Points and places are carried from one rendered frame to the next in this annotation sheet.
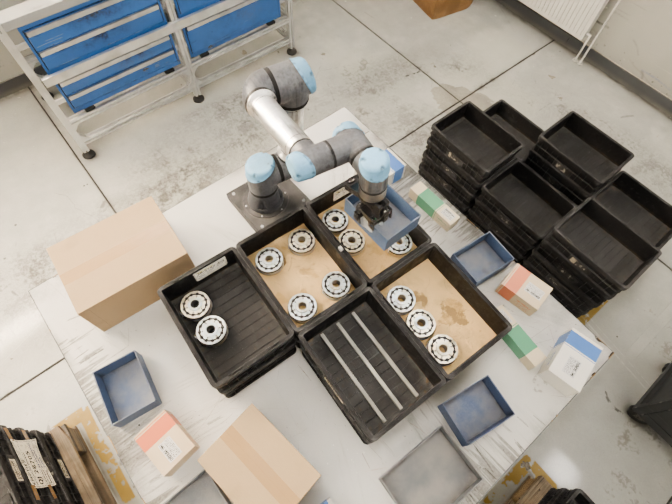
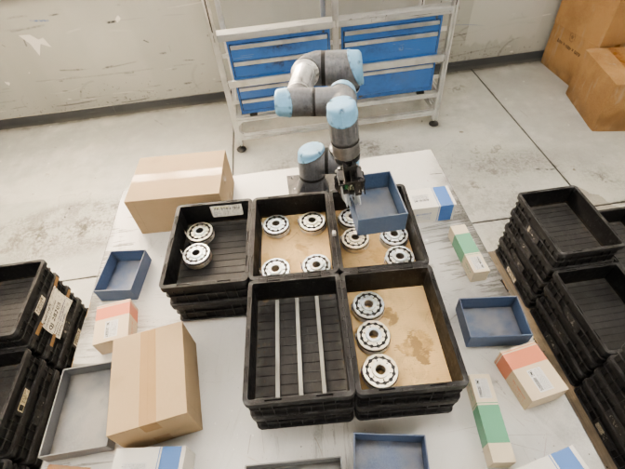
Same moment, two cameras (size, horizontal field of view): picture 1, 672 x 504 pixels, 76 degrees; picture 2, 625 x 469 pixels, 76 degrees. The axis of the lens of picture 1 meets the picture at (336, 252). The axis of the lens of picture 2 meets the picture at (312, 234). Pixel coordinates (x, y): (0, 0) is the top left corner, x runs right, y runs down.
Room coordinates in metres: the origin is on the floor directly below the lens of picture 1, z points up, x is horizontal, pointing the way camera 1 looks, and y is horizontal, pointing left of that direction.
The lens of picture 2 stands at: (-0.05, -0.57, 1.98)
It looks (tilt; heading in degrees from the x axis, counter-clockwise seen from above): 48 degrees down; 41
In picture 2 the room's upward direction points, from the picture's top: 6 degrees counter-clockwise
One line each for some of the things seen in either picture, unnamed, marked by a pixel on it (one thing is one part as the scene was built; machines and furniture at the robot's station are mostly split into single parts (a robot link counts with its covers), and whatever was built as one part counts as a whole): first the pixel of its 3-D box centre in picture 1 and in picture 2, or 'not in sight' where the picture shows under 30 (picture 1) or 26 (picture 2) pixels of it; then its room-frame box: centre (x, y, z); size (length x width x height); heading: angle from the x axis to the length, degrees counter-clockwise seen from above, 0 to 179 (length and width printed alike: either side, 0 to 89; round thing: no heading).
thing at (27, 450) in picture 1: (33, 462); (57, 311); (-0.04, 1.10, 0.41); 0.31 x 0.02 x 0.16; 43
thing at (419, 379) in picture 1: (368, 362); (298, 341); (0.34, -0.14, 0.87); 0.40 x 0.30 x 0.11; 40
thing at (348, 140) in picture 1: (348, 146); (336, 100); (0.76, -0.01, 1.42); 0.11 x 0.11 x 0.08; 33
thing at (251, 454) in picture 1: (262, 468); (156, 383); (0.00, 0.18, 0.78); 0.30 x 0.22 x 0.16; 51
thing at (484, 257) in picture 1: (480, 259); (491, 320); (0.81, -0.59, 0.74); 0.20 x 0.15 x 0.07; 126
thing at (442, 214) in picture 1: (433, 206); (467, 251); (1.06, -0.41, 0.73); 0.24 x 0.06 x 0.06; 44
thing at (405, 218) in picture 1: (381, 212); (374, 202); (0.77, -0.14, 1.11); 0.20 x 0.15 x 0.07; 44
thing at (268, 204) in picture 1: (264, 192); (312, 181); (1.02, 0.32, 0.80); 0.15 x 0.15 x 0.10
